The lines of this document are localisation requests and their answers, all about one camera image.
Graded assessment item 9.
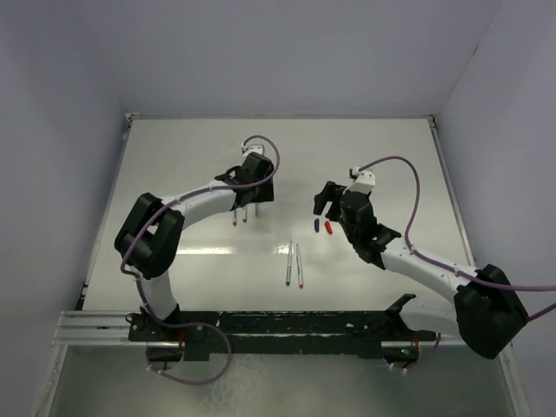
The aluminium extrusion rail left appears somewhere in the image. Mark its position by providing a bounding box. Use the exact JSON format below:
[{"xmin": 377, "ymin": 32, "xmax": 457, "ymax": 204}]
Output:
[{"xmin": 52, "ymin": 311, "xmax": 129, "ymax": 347}]

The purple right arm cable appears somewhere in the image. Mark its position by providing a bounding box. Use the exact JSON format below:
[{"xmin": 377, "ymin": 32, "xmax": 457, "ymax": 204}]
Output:
[{"xmin": 354, "ymin": 156, "xmax": 556, "ymax": 322}]

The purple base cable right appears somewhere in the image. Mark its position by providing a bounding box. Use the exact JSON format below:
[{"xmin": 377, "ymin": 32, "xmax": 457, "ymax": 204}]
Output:
[{"xmin": 387, "ymin": 334, "xmax": 443, "ymax": 375}]

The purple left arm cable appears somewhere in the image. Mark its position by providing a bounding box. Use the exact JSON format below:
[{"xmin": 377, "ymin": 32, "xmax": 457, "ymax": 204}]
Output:
[{"xmin": 120, "ymin": 135, "xmax": 281, "ymax": 325}]

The aluminium table edge rail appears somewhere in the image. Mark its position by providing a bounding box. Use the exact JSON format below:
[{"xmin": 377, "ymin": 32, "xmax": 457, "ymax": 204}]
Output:
[{"xmin": 427, "ymin": 115, "xmax": 484, "ymax": 288}]

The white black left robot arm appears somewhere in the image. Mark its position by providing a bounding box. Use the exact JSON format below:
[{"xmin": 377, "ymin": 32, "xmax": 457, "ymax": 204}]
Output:
[{"xmin": 114, "ymin": 152, "xmax": 277, "ymax": 341}]

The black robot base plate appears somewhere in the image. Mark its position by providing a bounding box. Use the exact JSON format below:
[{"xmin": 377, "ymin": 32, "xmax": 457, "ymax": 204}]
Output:
[{"xmin": 125, "ymin": 310, "xmax": 436, "ymax": 367}]

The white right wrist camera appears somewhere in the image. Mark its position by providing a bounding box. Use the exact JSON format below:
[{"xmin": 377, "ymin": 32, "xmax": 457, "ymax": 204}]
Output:
[{"xmin": 346, "ymin": 167, "xmax": 376, "ymax": 195}]

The silver pen blue tip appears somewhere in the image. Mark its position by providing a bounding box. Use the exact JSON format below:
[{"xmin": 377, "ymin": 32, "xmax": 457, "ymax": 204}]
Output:
[{"xmin": 286, "ymin": 241, "xmax": 294, "ymax": 287}]

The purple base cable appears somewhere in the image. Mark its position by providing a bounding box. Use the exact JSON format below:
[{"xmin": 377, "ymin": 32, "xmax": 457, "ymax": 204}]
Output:
[
  {"xmin": 145, "ymin": 326, "xmax": 233, "ymax": 386},
  {"xmin": 387, "ymin": 334, "xmax": 443, "ymax": 375}
]

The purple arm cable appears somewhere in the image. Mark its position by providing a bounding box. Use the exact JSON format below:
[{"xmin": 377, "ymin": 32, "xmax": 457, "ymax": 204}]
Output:
[
  {"xmin": 120, "ymin": 135, "xmax": 281, "ymax": 325},
  {"xmin": 354, "ymin": 156, "xmax": 556, "ymax": 322}
]

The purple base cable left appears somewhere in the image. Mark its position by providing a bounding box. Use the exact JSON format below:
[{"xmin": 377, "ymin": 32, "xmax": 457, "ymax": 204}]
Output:
[{"xmin": 145, "ymin": 326, "xmax": 233, "ymax": 386}]

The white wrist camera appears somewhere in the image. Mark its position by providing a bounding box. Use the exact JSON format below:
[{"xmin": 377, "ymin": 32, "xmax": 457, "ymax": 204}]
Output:
[
  {"xmin": 346, "ymin": 167, "xmax": 376, "ymax": 195},
  {"xmin": 241, "ymin": 142, "xmax": 265, "ymax": 157}
]

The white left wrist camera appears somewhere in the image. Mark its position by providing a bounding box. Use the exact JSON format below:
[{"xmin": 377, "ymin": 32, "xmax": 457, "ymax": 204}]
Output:
[{"xmin": 241, "ymin": 142, "xmax": 265, "ymax": 157}]

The silver pen red tip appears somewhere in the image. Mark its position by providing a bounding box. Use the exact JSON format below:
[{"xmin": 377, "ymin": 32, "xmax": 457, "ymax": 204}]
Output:
[{"xmin": 295, "ymin": 243, "xmax": 304, "ymax": 289}]

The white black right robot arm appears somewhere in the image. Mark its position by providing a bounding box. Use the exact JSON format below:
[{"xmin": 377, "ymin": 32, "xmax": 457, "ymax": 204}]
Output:
[{"xmin": 313, "ymin": 182, "xmax": 530, "ymax": 359}]

